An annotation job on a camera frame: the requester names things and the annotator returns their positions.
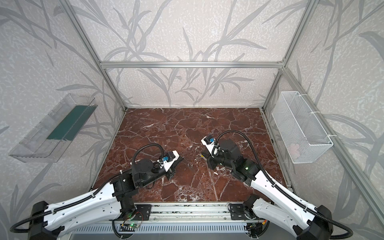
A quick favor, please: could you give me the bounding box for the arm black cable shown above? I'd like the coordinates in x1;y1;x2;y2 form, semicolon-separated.
214;129;354;240
9;143;165;234

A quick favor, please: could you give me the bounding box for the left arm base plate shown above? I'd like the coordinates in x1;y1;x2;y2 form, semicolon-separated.
128;204;152;222

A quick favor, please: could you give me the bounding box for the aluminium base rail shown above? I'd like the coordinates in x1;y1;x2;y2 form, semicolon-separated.
62;201;313;224

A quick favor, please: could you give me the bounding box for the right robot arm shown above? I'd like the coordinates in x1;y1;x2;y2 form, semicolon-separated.
201;136;334;240

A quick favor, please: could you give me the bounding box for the pink object in basket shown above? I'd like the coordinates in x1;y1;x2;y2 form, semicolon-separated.
288;144;300;158

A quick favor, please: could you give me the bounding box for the white wire mesh basket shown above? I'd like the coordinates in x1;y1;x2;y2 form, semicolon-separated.
272;91;334;164

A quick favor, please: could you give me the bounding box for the clear plastic wall bin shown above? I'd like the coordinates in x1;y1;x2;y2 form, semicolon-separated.
9;94;98;163

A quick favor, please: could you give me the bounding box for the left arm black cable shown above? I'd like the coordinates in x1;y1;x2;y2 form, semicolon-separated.
9;143;165;234

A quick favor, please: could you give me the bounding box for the green felt pad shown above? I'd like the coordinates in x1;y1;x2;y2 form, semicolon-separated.
47;105;97;141

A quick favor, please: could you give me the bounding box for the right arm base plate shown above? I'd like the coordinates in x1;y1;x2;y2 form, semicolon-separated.
228;204;248;221

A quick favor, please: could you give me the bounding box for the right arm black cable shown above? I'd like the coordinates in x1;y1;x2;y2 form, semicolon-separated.
214;129;354;240

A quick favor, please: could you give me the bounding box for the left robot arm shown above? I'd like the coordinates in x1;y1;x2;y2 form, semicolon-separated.
28;151;183;240

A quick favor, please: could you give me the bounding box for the small circuit board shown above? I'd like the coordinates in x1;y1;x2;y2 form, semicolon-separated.
120;223;141;232

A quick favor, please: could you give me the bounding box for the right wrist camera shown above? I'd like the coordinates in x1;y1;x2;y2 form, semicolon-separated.
201;134;219;157

